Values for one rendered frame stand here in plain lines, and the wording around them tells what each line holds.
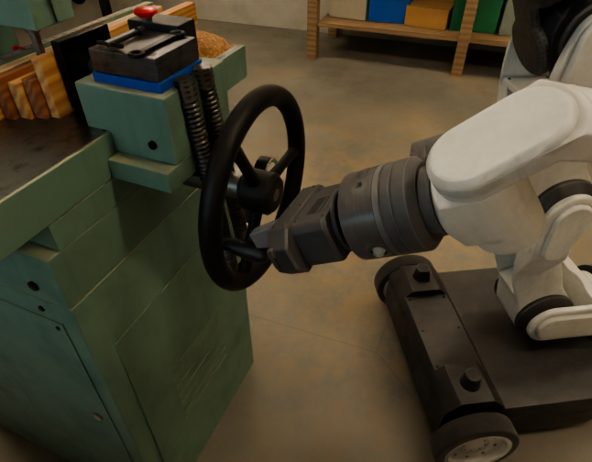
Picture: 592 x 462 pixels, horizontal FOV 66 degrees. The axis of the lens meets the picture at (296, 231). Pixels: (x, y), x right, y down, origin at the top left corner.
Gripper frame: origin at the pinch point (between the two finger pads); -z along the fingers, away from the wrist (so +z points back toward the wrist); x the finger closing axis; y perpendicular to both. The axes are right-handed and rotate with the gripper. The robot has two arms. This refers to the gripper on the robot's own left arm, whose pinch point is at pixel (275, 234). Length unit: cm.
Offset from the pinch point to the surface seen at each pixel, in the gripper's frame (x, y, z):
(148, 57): 4.8, 22.6, -7.8
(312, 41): 278, 1, -126
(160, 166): 3.1, 11.2, -14.1
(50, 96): 3.4, 24.8, -25.3
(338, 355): 48, -70, -45
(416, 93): 249, -52, -60
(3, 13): 6.2, 36.1, -27.5
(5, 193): -12.0, 17.4, -19.8
